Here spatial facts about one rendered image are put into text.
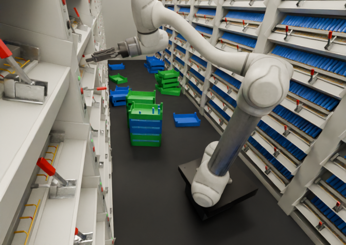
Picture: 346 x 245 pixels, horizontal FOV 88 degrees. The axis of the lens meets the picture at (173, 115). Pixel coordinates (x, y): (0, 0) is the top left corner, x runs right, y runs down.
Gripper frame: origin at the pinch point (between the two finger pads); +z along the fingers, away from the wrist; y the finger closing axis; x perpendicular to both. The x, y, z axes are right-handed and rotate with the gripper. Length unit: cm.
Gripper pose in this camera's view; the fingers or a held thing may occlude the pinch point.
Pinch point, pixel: (85, 59)
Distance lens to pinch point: 99.4
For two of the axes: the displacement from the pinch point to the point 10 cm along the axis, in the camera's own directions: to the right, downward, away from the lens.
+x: -1.7, -8.0, -5.7
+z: -9.4, 3.1, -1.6
